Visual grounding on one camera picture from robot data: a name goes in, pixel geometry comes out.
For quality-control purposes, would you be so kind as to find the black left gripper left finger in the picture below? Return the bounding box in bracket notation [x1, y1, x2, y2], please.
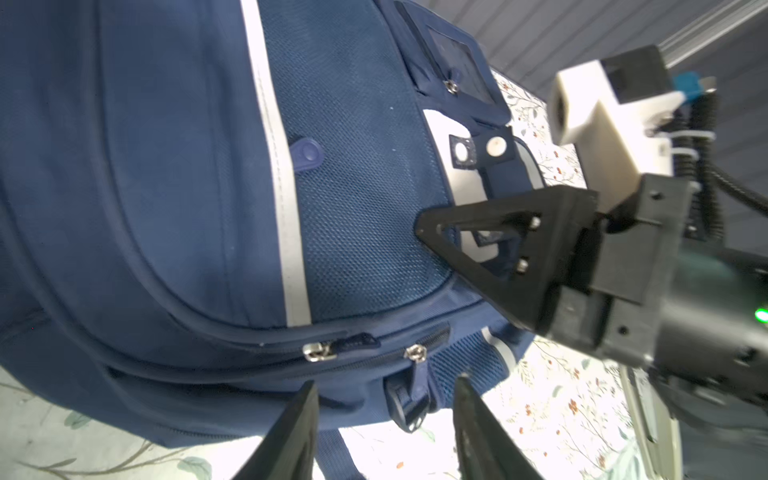
[233, 381, 319, 480]

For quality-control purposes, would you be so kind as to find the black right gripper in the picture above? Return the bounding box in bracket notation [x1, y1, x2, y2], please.
[415, 174, 767, 407]

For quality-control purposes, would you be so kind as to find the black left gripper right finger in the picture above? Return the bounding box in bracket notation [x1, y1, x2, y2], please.
[453, 375, 543, 480]

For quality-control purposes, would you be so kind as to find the navy blue student backpack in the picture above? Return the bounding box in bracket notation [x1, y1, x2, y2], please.
[1, 1, 542, 478]

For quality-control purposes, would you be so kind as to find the beige stapler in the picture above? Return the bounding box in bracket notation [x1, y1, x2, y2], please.
[619, 366, 684, 480]

